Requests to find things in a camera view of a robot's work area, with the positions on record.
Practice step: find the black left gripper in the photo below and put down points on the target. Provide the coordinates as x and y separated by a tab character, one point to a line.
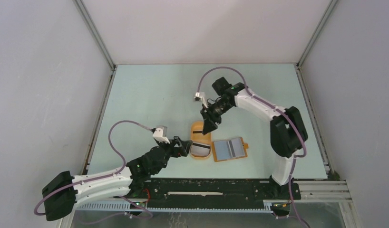
183	145

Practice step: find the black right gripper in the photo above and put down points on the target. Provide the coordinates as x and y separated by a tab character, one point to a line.
209	125

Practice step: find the white VIP card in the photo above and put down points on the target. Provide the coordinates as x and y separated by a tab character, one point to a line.
200	149

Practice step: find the orange oval plastic tray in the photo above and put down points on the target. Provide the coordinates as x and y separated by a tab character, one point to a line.
196	135

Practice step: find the orange leather card holder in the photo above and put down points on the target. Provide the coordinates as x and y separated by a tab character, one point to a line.
229	149

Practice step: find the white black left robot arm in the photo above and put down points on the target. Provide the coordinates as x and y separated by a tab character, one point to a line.
65	192

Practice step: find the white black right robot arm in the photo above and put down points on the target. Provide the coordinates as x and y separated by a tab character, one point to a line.
287	130

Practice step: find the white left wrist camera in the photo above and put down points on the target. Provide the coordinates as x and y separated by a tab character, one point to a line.
159	134

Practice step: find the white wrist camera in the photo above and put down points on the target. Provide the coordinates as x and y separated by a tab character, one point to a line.
201	97
159	134

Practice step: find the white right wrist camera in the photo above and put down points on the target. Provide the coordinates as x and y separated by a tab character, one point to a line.
201	97

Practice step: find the black mounting base plate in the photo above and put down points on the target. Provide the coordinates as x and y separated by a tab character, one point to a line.
213	193

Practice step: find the grey slotted cable duct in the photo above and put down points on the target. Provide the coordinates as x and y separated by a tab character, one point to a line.
119	206

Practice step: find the aluminium frame rail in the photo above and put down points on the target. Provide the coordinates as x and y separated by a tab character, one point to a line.
319	191

